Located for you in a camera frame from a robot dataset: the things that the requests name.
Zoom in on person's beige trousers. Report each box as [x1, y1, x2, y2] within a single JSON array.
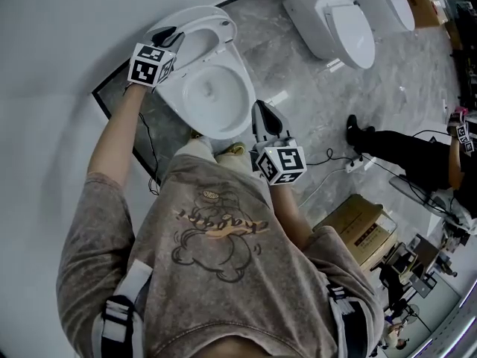
[[177, 136, 255, 172]]

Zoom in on person's right shoulder strap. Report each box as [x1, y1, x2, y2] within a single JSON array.
[[323, 280, 377, 358]]

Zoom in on white open toilet bowl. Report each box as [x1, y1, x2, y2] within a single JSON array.
[[154, 43, 258, 141]]

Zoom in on white power strip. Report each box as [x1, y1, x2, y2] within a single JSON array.
[[344, 154, 365, 174]]

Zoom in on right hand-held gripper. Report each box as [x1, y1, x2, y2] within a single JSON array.
[[248, 100, 307, 186]]

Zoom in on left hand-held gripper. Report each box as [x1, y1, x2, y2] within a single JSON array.
[[127, 25, 186, 88]]

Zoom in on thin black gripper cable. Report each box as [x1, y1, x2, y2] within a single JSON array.
[[136, 111, 162, 198]]

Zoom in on dark cluttered shelving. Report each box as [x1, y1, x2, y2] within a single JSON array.
[[446, 0, 477, 107]]

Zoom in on person's right forearm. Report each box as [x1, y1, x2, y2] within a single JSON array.
[[270, 183, 314, 249]]

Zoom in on looped black power cable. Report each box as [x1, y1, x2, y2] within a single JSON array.
[[305, 147, 353, 168]]

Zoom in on white closed toilet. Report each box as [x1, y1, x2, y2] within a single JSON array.
[[282, 0, 376, 70], [376, 0, 416, 33]]

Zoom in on labelled brown cardboard box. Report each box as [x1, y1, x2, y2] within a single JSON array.
[[312, 194, 398, 268]]

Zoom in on person's right shoe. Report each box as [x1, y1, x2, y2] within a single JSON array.
[[222, 142, 247, 157]]

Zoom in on person's left forearm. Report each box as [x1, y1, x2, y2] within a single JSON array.
[[87, 82, 156, 186]]

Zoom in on large brown cardboard box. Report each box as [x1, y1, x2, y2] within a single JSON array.
[[397, 0, 448, 29]]

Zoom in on person's shoulder strap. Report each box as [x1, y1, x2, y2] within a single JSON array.
[[98, 259, 154, 358], [323, 280, 377, 358]]

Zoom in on white flat floor piece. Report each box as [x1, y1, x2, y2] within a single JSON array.
[[265, 90, 291, 107]]

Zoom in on person's grey printed shirt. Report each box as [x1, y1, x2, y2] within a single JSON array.
[[55, 154, 385, 358]]

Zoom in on person's left shoulder strap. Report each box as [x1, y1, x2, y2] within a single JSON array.
[[98, 259, 154, 358]]

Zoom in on white power cable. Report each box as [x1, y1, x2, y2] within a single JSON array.
[[299, 167, 350, 207]]

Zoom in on white toilet seat ring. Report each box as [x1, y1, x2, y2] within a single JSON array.
[[173, 13, 239, 71]]

